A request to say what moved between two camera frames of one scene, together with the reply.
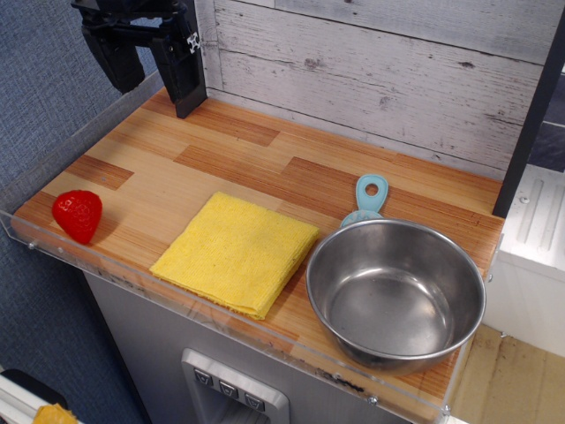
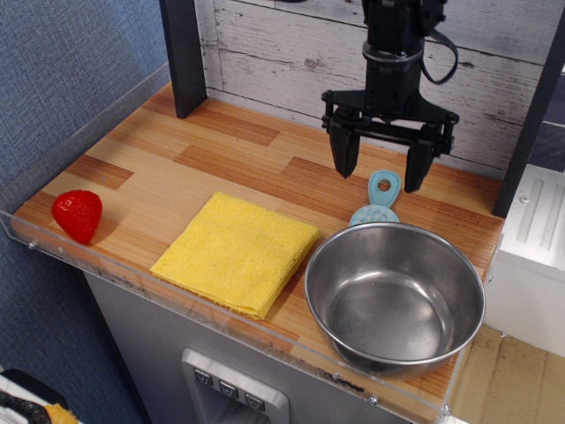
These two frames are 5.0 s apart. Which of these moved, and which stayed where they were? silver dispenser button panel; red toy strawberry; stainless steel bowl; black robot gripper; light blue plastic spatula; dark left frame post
Moved: black robot gripper; light blue plastic spatula
Stayed: silver dispenser button panel; dark left frame post; stainless steel bowl; red toy strawberry
